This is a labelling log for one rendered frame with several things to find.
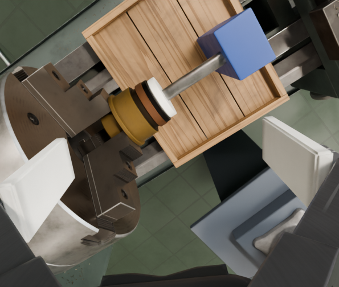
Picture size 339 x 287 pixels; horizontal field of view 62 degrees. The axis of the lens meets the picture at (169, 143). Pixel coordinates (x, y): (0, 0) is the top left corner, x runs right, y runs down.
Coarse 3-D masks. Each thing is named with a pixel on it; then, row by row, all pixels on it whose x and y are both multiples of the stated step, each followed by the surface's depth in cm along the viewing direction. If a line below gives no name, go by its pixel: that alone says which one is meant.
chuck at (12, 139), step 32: (0, 96) 34; (32, 96) 40; (0, 128) 32; (32, 128) 36; (96, 128) 56; (0, 160) 32; (64, 192) 34; (64, 224) 34; (96, 224) 37; (128, 224) 45; (64, 256) 38
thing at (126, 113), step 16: (144, 80) 43; (112, 96) 44; (128, 96) 42; (144, 96) 41; (112, 112) 41; (128, 112) 41; (144, 112) 42; (160, 112) 42; (112, 128) 43; (128, 128) 42; (144, 128) 42
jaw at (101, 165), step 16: (112, 144) 42; (128, 144) 41; (96, 160) 42; (112, 160) 41; (128, 160) 43; (96, 176) 41; (112, 176) 39; (128, 176) 41; (96, 192) 39; (112, 192) 38; (128, 192) 41; (96, 208) 38; (112, 208) 37; (128, 208) 39; (96, 240) 40
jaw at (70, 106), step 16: (48, 64) 41; (32, 80) 40; (48, 80) 40; (64, 80) 43; (80, 80) 44; (48, 96) 41; (64, 96) 41; (80, 96) 41; (96, 96) 42; (48, 112) 42; (64, 112) 42; (80, 112) 42; (96, 112) 43; (64, 128) 43; (80, 128) 43
